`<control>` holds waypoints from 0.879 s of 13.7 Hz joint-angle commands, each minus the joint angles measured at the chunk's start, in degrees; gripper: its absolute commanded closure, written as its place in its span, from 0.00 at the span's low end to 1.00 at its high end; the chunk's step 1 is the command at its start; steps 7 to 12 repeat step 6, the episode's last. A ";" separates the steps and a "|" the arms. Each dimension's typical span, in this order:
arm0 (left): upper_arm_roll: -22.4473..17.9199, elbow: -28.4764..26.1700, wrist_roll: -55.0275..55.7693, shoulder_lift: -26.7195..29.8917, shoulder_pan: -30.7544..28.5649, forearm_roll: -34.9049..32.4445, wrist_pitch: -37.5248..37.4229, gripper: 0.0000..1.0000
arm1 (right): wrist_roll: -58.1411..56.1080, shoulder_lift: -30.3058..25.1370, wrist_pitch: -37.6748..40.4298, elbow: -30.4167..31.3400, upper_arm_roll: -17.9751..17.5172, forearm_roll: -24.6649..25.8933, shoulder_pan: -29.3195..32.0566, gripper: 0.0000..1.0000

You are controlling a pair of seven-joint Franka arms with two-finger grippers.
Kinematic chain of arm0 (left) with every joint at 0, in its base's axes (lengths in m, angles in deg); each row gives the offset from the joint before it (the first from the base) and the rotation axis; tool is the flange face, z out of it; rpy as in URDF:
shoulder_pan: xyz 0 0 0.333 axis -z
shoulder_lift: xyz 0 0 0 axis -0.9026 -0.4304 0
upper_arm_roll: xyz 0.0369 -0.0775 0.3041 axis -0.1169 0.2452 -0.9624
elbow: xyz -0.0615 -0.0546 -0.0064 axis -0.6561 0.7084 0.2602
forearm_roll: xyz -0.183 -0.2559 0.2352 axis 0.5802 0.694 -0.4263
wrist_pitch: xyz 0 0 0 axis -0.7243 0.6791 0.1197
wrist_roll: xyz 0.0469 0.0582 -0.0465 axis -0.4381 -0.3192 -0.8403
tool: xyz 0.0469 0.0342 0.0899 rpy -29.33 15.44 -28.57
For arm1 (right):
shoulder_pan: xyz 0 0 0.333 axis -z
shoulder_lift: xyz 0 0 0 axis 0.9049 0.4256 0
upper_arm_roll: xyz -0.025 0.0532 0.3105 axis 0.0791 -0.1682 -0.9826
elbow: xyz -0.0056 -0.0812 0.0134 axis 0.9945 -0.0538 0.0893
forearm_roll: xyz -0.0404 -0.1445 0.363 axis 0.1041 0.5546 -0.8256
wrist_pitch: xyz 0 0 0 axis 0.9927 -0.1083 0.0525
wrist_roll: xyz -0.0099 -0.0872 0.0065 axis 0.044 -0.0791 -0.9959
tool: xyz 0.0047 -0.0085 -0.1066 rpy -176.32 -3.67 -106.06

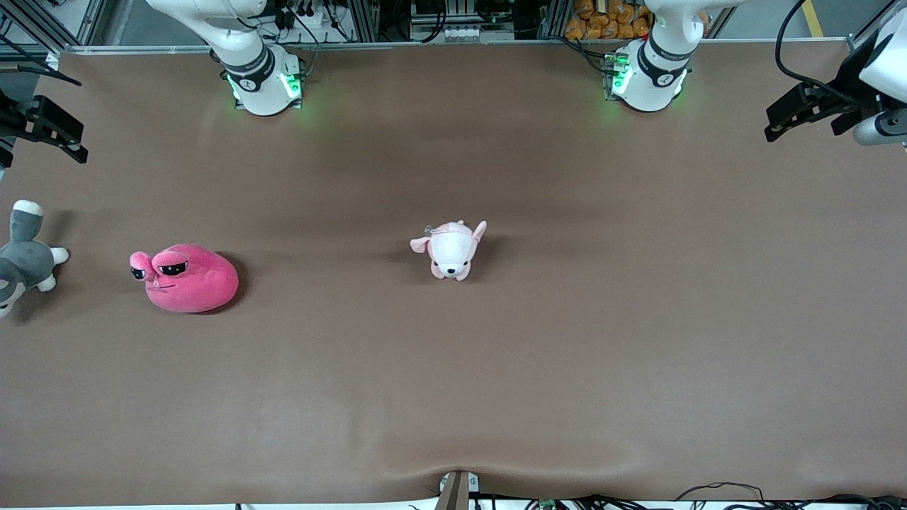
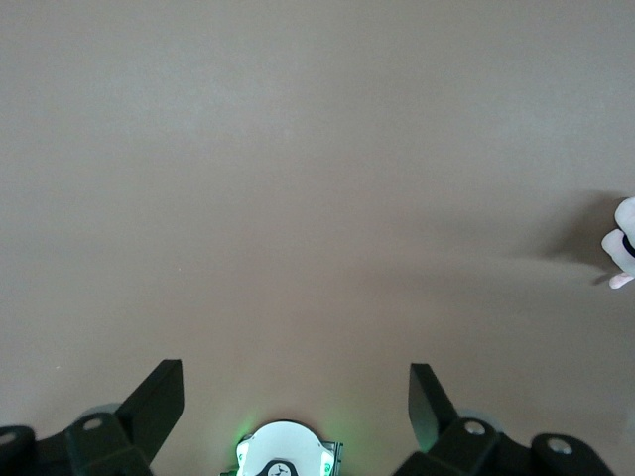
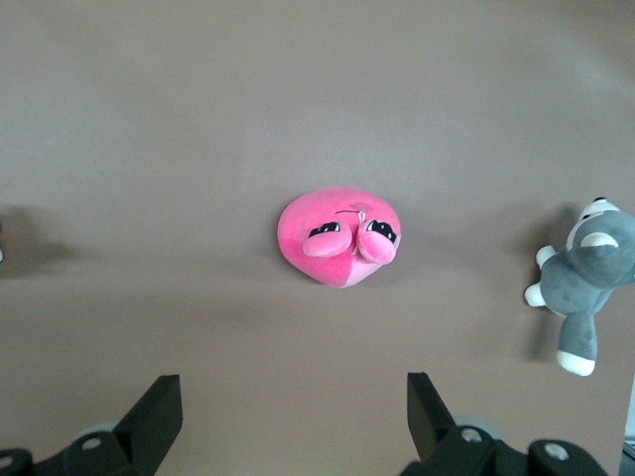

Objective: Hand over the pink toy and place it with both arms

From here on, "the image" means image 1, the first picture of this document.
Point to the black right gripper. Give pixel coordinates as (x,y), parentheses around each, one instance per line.
(10,119)

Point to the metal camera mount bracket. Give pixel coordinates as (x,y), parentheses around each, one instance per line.
(455,490)

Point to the brown table mat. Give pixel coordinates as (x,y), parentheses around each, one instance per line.
(453,368)

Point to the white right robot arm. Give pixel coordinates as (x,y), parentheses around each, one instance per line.
(248,42)

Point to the orange snack bag pile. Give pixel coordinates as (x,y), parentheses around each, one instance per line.
(609,20)

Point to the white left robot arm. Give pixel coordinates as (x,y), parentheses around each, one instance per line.
(655,67)

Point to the hot pink plush slug toy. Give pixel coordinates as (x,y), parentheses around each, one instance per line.
(188,283)

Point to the aluminium frame rail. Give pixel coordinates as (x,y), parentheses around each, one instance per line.
(425,44)

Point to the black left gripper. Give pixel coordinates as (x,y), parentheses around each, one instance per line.
(841,100)

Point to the white pink plush dog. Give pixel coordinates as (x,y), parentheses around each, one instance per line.
(452,251)

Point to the white power strip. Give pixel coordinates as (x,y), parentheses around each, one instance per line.
(462,33)

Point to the grey white plush husky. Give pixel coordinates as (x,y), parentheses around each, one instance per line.
(25,258)

